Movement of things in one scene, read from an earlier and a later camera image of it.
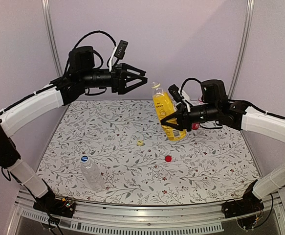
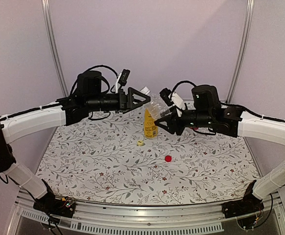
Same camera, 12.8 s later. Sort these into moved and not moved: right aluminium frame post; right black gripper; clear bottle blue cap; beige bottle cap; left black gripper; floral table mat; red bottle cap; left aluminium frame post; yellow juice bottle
Moved: clear bottle blue cap; yellow juice bottle; left black gripper
Not moved: red bottle cap; right aluminium frame post; left aluminium frame post; beige bottle cap; right black gripper; floral table mat
